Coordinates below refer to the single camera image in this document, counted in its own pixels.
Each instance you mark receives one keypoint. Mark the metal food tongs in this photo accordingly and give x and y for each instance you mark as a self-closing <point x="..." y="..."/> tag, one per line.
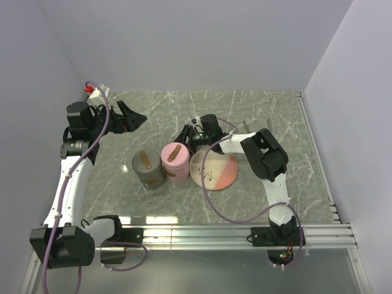
<point x="268" y="123"/>

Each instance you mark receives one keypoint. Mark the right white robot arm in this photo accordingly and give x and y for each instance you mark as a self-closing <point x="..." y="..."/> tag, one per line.
<point x="265" y="155"/>

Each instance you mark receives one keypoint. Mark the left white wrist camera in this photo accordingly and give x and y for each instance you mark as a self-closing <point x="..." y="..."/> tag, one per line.
<point x="96" y="98"/>

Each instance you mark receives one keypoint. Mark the pink lid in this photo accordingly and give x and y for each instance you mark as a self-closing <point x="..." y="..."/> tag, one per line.
<point x="175" y="155"/>

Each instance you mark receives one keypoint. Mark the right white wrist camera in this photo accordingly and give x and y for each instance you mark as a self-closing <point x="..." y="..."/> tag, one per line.
<point x="196" y="121"/>

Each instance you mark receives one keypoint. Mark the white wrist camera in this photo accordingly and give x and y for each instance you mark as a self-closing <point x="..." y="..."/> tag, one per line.
<point x="96" y="98"/>
<point x="196" y="121"/>

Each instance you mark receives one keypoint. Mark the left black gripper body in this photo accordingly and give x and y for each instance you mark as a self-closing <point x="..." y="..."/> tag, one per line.
<point x="97" y="127"/>

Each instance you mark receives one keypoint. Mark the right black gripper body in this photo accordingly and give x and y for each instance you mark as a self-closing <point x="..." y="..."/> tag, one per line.
<point x="196" y="139"/>

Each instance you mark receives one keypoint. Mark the tall grey container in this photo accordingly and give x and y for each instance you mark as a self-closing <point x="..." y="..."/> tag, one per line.
<point x="152" y="180"/>

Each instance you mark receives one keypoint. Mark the aluminium frame rail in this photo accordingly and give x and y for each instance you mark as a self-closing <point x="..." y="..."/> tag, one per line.
<point x="190" y="235"/>

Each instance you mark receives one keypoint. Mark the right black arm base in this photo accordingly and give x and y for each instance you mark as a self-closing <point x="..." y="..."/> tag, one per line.
<point x="280" y="241"/>

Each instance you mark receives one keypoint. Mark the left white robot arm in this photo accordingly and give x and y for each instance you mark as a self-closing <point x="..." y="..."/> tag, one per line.
<point x="78" y="157"/>

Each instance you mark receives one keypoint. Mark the tall pink container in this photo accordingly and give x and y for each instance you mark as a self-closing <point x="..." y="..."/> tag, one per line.
<point x="176" y="172"/>

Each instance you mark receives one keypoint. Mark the pink and white plate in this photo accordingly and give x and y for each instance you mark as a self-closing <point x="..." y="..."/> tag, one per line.
<point x="220" y="169"/>

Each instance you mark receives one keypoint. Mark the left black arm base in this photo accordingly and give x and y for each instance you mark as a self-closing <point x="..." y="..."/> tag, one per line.
<point x="113" y="251"/>

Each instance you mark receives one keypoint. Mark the grey lid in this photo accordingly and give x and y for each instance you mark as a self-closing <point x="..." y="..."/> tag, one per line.
<point x="146" y="162"/>

